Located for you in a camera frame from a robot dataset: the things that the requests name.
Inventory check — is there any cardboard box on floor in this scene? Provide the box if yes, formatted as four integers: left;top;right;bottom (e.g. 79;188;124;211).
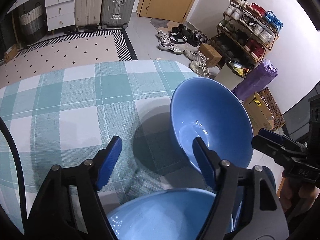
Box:
4;44;17;63

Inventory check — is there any beige suitcase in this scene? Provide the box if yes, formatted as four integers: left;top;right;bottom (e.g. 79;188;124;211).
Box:
75;0;103;27

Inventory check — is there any woven laundry basket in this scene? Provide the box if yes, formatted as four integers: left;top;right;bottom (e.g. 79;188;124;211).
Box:
19;2;46;45

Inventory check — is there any teal plaid tablecloth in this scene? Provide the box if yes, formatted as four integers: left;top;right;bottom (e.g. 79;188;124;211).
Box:
0;60;201;234

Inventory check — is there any yellow cardboard box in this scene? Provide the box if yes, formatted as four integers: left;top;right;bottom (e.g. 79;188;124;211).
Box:
242;87;285;135

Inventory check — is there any cardboard box by rack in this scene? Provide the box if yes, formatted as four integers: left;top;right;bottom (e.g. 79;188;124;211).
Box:
199;43;222;67

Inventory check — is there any right hand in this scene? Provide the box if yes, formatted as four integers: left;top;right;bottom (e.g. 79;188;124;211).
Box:
279;177;319;213

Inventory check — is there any grey white sneaker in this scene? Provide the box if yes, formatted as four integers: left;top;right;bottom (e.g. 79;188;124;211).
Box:
157;43;183;55

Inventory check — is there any white drawer cabinet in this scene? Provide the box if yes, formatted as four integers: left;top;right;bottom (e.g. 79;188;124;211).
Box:
45;0;75;31

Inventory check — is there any shoe rack with shoes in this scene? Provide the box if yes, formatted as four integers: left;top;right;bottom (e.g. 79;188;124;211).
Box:
211;0;283;74

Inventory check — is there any black cable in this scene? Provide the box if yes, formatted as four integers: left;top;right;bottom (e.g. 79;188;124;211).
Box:
0;117;28;235

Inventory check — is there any silver grey suitcase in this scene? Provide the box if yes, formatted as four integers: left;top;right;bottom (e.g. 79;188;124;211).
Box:
100;0;135;29

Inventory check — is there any purple rolled mat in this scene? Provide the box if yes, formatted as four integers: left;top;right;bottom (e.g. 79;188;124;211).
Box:
232;59;278;101

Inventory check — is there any black sandal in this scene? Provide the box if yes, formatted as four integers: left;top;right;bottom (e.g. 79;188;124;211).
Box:
169;35;187;44

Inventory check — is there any patterned rug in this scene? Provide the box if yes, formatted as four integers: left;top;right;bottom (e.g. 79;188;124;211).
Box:
1;29;137;88

